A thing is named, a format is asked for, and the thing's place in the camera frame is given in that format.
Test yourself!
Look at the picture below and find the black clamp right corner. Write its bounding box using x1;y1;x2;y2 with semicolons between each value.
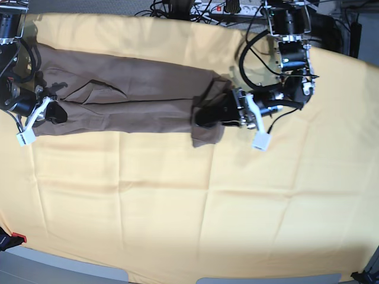
351;272;379;284

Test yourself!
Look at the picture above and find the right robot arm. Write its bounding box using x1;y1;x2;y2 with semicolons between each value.
1;1;68;124

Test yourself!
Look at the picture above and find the white power strip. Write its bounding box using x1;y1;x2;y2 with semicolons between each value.
190;1;264;17

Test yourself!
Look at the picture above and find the yellow table cloth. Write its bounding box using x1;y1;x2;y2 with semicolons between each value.
0;12;379;284

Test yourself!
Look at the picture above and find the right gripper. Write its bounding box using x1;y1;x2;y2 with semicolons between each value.
8;87;68;124

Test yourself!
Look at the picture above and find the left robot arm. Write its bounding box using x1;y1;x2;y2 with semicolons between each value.
194;1;317;130

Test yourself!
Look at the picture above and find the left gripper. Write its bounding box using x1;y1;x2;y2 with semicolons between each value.
194;88;283;129

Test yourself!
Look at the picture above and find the black vertical power strip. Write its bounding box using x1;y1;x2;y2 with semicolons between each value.
349;21;362;59

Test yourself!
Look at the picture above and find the red black clamp left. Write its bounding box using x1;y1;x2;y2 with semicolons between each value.
0;227;27;251

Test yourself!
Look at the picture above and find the brown T-shirt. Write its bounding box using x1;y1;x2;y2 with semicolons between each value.
34;43;232;147

